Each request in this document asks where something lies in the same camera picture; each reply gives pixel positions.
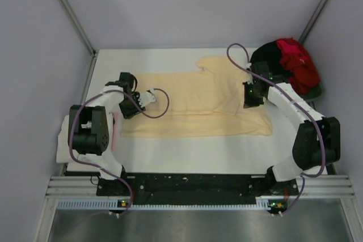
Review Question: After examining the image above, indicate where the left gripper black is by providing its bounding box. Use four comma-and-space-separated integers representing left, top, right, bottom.
118, 92, 145, 119

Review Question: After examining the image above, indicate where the cream yellow t shirt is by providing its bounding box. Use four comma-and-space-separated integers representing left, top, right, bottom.
122, 56, 273, 138

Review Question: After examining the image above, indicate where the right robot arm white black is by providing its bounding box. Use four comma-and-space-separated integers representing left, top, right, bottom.
243, 62, 341, 194

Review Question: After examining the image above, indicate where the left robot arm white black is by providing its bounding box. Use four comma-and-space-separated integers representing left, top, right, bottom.
68, 73, 145, 195

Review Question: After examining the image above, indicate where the black t shirt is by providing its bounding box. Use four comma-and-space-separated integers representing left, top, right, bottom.
250, 40, 292, 80

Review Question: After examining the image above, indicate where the red t shirt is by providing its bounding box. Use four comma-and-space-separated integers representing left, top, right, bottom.
276, 38, 320, 95

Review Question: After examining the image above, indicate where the grey plastic tray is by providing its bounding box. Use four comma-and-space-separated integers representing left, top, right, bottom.
304, 84, 323, 101

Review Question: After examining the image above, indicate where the white printed folded shirt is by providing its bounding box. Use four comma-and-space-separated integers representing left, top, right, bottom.
56, 115, 71, 163

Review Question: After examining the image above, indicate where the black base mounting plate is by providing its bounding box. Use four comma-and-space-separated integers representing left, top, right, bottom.
96, 172, 298, 205

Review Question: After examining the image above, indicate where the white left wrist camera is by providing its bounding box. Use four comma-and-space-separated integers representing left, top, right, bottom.
138, 88, 157, 108

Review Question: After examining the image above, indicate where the grey slotted cable duct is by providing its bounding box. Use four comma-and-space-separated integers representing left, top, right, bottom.
57, 199, 287, 211

